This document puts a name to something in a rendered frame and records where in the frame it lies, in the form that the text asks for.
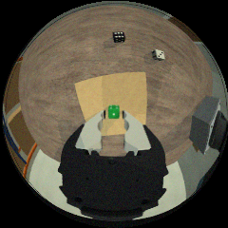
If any tan mat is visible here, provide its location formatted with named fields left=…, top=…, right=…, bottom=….
left=75, top=72, right=147, bottom=136

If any black die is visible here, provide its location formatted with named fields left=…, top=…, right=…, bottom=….
left=113, top=31, right=125, bottom=43

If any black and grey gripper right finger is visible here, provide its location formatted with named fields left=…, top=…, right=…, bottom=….
left=123, top=110, right=169, bottom=176

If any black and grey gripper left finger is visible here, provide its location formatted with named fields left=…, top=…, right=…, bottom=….
left=58, top=110, right=105, bottom=174

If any green die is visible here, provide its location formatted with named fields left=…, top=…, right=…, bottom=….
left=108, top=105, right=120, bottom=119

